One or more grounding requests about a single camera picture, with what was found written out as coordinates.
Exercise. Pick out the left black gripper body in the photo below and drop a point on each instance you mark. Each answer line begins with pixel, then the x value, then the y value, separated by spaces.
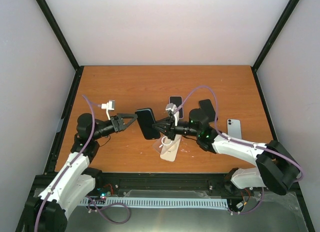
pixel 115 125

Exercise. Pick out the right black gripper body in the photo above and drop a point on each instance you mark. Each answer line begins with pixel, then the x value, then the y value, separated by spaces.
pixel 172 133

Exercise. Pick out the black phone case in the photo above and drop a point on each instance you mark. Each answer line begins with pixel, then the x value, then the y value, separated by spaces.
pixel 150 109

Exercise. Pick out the black screen phone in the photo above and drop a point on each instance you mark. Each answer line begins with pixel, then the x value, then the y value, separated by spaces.
pixel 176 100

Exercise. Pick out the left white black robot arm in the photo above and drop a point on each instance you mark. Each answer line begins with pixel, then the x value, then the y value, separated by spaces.
pixel 51 209

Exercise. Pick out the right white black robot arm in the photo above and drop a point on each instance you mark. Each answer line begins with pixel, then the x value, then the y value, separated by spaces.
pixel 212 140

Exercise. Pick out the clear magsafe phone case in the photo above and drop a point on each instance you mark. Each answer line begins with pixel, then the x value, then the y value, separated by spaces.
pixel 164 144

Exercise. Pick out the cream white phone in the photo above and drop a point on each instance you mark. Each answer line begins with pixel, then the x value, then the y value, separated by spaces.
pixel 169 156

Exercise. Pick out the black phone right side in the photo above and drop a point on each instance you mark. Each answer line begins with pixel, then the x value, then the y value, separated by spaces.
pixel 207 107

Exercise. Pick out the light blue phone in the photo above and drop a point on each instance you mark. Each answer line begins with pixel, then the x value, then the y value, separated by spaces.
pixel 234 128

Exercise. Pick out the left green controller board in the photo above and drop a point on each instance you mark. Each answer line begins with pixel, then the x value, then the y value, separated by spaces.
pixel 105 192

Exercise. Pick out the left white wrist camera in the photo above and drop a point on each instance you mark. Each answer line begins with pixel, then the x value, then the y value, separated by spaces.
pixel 107 107

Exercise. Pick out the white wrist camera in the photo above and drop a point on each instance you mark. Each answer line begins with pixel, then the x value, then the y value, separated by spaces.
pixel 173 113
pixel 107 107

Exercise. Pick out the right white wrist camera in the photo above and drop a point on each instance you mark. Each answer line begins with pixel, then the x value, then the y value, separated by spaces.
pixel 173 113

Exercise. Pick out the black aluminium frame rail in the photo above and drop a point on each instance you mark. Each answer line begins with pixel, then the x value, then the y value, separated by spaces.
pixel 212 184

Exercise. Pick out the light blue cable duct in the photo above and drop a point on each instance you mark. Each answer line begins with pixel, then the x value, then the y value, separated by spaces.
pixel 164 203

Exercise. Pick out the left black side rail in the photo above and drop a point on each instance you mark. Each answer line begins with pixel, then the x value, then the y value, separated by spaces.
pixel 59 136

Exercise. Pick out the black side rail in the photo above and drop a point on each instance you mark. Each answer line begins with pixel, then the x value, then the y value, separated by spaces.
pixel 271 122
pixel 59 136

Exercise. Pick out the right black side rail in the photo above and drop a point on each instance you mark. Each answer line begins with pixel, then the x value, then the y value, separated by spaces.
pixel 271 122

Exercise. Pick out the right wired connector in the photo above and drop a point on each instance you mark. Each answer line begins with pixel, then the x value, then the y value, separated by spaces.
pixel 245 197

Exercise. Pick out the right black frame post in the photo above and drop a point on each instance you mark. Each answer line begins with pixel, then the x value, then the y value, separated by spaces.
pixel 285 15

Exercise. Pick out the black frame post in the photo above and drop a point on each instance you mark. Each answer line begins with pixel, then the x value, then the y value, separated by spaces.
pixel 285 15
pixel 43 5

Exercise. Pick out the left black frame post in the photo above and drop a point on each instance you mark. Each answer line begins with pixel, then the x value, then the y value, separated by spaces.
pixel 43 5

